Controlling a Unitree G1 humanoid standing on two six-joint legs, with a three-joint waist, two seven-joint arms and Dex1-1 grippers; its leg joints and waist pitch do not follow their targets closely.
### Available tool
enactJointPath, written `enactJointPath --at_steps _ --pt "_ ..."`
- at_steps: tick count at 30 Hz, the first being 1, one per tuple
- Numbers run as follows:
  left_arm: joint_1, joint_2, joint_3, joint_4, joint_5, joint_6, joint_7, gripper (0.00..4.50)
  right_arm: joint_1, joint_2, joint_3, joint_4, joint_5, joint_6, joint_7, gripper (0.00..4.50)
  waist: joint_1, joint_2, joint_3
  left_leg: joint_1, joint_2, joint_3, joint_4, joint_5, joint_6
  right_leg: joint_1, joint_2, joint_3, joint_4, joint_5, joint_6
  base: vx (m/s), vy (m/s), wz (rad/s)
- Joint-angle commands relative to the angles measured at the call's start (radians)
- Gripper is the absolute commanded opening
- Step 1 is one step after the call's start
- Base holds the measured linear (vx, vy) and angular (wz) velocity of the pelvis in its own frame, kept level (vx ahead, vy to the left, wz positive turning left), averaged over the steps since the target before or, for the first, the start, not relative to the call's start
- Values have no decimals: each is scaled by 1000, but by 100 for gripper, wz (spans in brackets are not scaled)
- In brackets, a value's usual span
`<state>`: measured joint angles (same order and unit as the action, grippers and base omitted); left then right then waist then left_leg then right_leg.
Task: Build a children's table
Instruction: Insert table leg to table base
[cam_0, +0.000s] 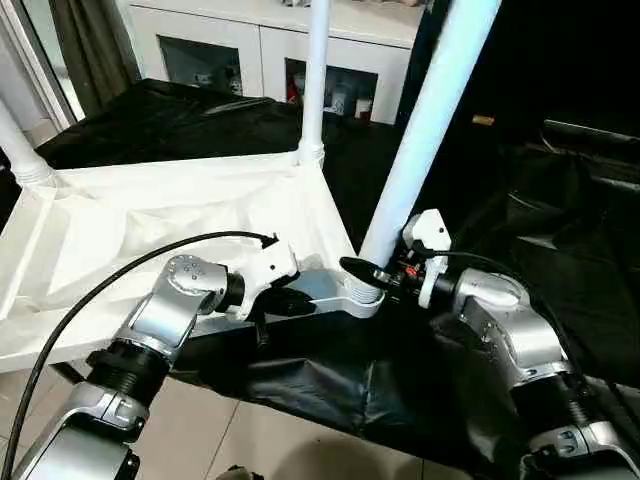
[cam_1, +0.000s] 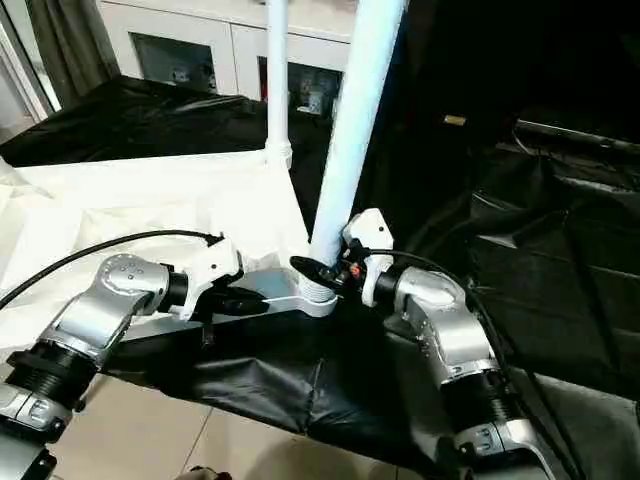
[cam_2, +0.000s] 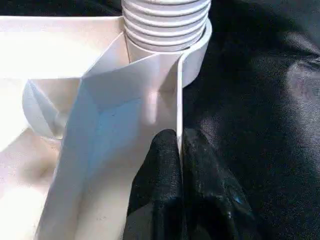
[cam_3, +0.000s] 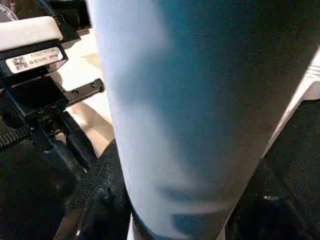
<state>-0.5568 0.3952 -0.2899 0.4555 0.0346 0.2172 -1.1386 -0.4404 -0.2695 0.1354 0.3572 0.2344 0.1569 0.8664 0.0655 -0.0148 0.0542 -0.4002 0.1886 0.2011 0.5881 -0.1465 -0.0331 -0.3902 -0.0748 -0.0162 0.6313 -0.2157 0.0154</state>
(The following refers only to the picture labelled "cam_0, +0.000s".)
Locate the white plastic table top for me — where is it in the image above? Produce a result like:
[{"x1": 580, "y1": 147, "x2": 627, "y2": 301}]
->
[{"x1": 0, "y1": 148, "x2": 387, "y2": 373}]

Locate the white plastic table leg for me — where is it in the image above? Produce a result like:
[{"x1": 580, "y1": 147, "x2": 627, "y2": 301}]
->
[
  {"x1": 0, "y1": 100, "x2": 57, "y2": 189},
  {"x1": 296, "y1": 0, "x2": 332, "y2": 167},
  {"x1": 357, "y1": 0, "x2": 502, "y2": 303}
]

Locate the black work mat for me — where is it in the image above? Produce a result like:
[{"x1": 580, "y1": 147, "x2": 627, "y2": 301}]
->
[{"x1": 0, "y1": 78, "x2": 640, "y2": 480}]

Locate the black stand leg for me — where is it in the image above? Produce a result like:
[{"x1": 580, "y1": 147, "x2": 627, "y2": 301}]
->
[{"x1": 48, "y1": 360, "x2": 96, "y2": 389}]

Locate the white glass-door cabinet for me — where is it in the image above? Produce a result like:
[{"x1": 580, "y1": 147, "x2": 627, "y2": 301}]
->
[{"x1": 120, "y1": 0, "x2": 423, "y2": 127}]

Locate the black backdrop cloth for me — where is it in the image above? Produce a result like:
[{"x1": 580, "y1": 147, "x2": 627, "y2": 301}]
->
[{"x1": 400, "y1": 0, "x2": 640, "y2": 141}]

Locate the grey curtain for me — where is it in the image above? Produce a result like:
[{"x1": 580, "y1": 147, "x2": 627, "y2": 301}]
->
[{"x1": 45, "y1": 0, "x2": 133, "y2": 117}]

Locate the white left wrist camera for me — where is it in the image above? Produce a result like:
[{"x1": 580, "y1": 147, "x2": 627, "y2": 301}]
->
[{"x1": 224, "y1": 240, "x2": 300, "y2": 322}]

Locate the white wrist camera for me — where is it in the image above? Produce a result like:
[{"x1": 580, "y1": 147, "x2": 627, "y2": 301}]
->
[
  {"x1": 224, "y1": 240, "x2": 300, "y2": 322},
  {"x1": 401, "y1": 208, "x2": 454, "y2": 310}
]

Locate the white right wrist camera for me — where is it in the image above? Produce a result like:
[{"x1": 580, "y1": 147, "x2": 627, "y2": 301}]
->
[{"x1": 401, "y1": 208, "x2": 454, "y2": 310}]

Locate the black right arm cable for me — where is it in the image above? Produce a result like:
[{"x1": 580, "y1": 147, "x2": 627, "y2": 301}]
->
[{"x1": 430, "y1": 250, "x2": 640, "y2": 431}]

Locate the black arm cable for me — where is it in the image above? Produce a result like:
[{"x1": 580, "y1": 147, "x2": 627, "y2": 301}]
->
[
  {"x1": 430, "y1": 250, "x2": 640, "y2": 431},
  {"x1": 0, "y1": 230, "x2": 280, "y2": 480}
]

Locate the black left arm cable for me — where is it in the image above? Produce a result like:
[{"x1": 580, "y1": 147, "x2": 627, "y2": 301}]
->
[{"x1": 0, "y1": 230, "x2": 280, "y2": 480}]

